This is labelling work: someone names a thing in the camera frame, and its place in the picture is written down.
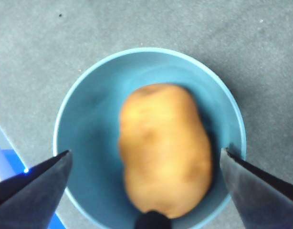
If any blue bowl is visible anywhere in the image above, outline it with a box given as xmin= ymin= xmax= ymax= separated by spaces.
xmin=52 ymin=47 xmax=247 ymax=229

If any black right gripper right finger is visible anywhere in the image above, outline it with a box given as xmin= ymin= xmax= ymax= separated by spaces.
xmin=220 ymin=147 xmax=293 ymax=229

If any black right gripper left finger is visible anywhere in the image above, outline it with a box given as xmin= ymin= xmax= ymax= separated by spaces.
xmin=0 ymin=149 xmax=73 ymax=229

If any brown potato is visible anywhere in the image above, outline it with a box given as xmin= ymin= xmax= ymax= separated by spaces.
xmin=118 ymin=83 xmax=213 ymax=219

